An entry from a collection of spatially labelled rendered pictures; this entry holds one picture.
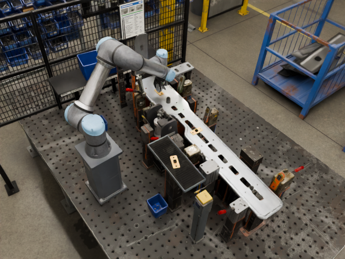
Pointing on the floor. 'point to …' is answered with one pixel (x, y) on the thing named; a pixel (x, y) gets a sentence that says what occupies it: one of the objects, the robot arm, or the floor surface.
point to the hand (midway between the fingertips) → (159, 89)
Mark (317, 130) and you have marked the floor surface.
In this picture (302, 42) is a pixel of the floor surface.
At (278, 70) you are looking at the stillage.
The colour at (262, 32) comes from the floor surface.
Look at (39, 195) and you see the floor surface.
